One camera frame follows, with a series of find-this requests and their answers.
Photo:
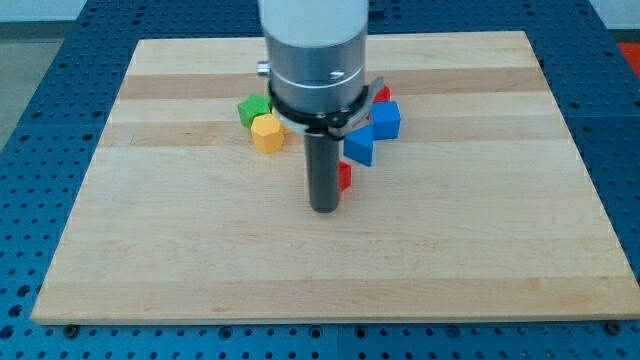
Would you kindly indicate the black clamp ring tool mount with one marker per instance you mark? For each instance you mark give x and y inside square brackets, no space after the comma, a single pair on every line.
[334,125]

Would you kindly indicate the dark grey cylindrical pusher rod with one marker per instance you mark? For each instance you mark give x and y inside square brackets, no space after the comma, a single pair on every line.
[322,164]

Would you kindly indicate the red block behind arm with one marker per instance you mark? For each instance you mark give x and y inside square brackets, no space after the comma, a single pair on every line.
[384,95]

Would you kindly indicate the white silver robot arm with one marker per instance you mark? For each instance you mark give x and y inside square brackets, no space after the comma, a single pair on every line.
[316,81]

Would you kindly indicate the blue triangular block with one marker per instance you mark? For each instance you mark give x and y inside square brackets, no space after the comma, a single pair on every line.
[359,146]

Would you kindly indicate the red block near rod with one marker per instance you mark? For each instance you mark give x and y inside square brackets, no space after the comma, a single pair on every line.
[345,176]

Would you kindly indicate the blue cube block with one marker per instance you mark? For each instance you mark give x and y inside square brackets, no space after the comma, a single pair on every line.
[386,118]

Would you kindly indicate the yellow hexagon block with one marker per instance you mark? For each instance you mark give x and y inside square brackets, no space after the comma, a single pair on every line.
[268,133]

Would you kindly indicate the green star block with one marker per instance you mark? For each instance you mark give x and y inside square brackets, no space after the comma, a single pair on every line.
[254,105]

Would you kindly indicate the light wooden board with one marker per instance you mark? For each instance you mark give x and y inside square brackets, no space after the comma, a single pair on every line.
[481,210]

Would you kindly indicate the blue perforated metal table plate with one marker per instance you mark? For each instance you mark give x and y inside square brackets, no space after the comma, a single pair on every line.
[46,157]

